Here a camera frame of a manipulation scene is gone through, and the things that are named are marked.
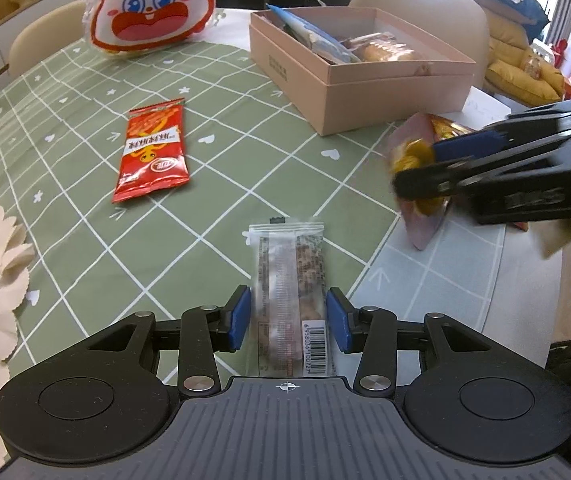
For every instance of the red white rabbit-shaped bag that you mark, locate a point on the red white rabbit-shaped bag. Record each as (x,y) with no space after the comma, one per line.
(150,20)

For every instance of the white paper sheet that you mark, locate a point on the white paper sheet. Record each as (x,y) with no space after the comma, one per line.
(485,102)

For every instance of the light blue snack packet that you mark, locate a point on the light blue snack packet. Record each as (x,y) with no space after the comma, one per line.
(315,35)

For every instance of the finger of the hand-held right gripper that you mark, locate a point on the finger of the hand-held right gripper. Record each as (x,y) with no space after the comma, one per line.
(465,144)
(430,180)

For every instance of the pale grey checked tablecloth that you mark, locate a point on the pale grey checked tablecloth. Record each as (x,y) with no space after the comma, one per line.
(430,290)

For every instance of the green checked tablecloth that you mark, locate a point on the green checked tablecloth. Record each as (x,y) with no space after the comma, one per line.
(115,240)

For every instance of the clear biscuit packet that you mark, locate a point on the clear biscuit packet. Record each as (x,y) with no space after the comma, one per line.
(385,50)

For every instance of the red spicy snack packet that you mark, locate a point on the red spicy snack packet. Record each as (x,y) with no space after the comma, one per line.
(153,150)

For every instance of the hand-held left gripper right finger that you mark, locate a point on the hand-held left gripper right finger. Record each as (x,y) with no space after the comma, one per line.
(338,320)

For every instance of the clear nut bar packet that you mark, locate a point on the clear nut bar packet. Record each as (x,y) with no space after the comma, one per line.
(285,280)

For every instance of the yellow cushion pile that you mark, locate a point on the yellow cushion pile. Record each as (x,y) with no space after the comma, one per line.
(520,65)

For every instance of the pink snack packet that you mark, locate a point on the pink snack packet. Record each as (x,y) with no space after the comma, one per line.
(425,230)

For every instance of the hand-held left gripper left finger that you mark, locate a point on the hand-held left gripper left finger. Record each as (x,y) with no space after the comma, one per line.
(239,317)

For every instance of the pink cardboard box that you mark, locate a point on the pink cardboard box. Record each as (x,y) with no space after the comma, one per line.
(365,95)

